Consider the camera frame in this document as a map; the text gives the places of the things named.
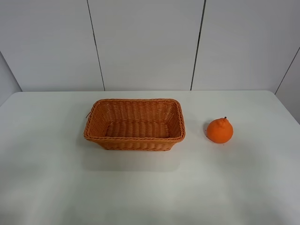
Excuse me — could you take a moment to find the orange woven wicker basket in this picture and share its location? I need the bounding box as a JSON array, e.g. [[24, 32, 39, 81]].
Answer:
[[83, 98, 186, 151]]

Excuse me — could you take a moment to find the orange fruit with stem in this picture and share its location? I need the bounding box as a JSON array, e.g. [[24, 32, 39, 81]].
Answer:
[[206, 117, 233, 144]]

